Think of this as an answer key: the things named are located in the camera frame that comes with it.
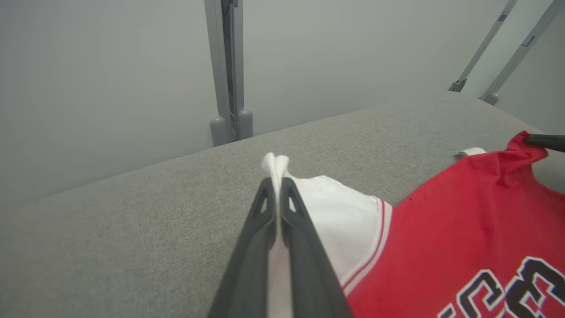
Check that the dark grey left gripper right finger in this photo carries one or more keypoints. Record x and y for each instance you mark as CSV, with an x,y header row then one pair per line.
x,y
309,265

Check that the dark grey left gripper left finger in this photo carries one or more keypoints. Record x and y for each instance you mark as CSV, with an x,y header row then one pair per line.
x,y
251,265

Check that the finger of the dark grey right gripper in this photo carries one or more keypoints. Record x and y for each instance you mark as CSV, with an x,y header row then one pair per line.
x,y
549,142

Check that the red jersey with white sleeves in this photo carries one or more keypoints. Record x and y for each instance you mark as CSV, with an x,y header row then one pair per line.
x,y
463,221

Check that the grey metal bar with rounded foot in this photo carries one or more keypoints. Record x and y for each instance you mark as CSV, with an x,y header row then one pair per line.
x,y
523,46

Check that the grey metal bar with bracket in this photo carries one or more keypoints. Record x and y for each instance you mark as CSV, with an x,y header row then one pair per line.
x,y
483,44

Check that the grey partition post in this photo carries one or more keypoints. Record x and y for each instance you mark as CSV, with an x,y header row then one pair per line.
x,y
216,66

